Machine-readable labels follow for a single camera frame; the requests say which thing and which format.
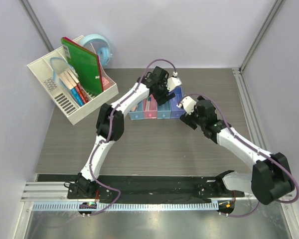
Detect four colour drawer organizer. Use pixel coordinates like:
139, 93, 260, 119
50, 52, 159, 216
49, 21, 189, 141
129, 87, 185, 120

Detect green capped marker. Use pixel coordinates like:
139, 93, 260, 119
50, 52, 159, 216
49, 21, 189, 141
146, 97, 151, 111

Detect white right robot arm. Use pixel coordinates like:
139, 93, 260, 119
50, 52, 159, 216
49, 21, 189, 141
177, 96, 298, 205

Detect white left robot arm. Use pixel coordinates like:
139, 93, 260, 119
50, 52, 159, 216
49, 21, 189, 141
65, 66, 181, 199

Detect pink box in rack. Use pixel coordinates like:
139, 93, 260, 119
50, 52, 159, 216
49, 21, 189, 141
102, 77, 110, 91

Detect light blue headphones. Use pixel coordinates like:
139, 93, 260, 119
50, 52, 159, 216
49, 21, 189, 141
79, 34, 112, 67

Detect green folder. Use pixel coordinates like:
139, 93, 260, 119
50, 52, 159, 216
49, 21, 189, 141
61, 37, 104, 95

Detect blue and red books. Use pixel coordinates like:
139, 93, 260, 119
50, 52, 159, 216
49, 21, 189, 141
70, 84, 89, 107

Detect white desk organizer rack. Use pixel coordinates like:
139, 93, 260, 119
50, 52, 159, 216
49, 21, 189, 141
28, 34, 118, 124

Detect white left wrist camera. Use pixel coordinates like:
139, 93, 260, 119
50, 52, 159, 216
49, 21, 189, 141
166, 72, 182, 92

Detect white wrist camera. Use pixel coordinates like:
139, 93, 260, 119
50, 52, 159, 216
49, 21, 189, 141
166, 72, 182, 92
177, 96, 196, 115

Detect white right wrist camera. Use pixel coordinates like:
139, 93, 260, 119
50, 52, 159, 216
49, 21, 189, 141
177, 96, 196, 115

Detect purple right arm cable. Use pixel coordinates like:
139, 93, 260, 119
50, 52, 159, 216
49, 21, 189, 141
179, 94, 299, 217

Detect white slotted cable duct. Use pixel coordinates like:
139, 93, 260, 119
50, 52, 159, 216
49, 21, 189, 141
32, 201, 218, 212

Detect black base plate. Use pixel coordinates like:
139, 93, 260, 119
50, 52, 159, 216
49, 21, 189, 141
64, 174, 245, 204

